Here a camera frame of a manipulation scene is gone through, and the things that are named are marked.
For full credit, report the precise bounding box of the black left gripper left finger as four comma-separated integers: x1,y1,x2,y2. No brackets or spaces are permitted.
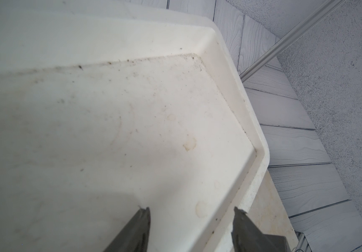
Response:
104,207,151,252

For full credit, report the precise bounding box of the right aluminium frame post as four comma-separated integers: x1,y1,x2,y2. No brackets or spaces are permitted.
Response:
240,0,345,82

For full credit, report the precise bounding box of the white three-drawer cabinet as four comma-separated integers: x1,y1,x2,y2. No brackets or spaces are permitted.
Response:
0,0,270,252

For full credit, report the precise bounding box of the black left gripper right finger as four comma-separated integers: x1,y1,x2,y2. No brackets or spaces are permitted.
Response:
231,207,291,252

